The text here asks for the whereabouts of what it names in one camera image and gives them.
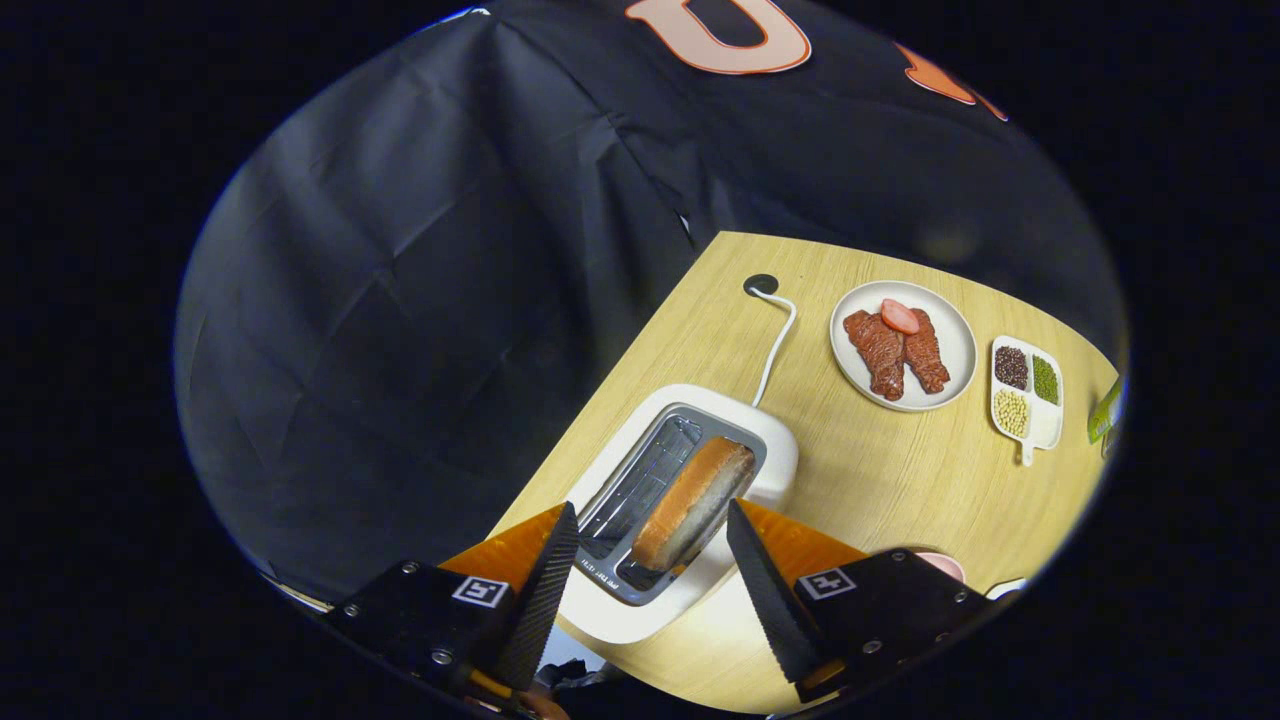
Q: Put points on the white divided dish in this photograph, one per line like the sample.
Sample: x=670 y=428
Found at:
x=1045 y=425

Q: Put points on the white square plate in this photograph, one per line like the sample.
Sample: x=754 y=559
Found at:
x=1003 y=589

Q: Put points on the black backdrop cloth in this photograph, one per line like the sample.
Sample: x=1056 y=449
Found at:
x=400 y=300

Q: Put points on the pink sausage slice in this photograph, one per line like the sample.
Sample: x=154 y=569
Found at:
x=900 y=316

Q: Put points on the white toaster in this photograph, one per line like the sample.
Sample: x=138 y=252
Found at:
x=780 y=450

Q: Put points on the pile of yellow soybeans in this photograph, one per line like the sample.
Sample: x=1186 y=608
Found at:
x=1012 y=413

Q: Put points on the pink round plate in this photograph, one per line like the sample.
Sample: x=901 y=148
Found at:
x=942 y=567

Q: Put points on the brown meat piece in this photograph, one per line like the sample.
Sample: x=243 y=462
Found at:
x=928 y=355
x=878 y=355

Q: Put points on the pile of dark red beans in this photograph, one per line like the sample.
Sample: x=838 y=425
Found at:
x=1012 y=368

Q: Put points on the beige round plate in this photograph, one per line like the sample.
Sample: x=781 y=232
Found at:
x=955 y=345

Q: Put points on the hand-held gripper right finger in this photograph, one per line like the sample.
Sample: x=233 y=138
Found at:
x=770 y=600

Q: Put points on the toasted bread slice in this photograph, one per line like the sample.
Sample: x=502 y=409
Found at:
x=690 y=505

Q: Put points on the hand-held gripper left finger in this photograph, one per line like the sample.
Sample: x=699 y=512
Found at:
x=540 y=610

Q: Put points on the silver bottle with green label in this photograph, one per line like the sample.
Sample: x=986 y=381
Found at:
x=1105 y=415

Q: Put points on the pile of green beans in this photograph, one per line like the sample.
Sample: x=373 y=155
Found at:
x=1045 y=380

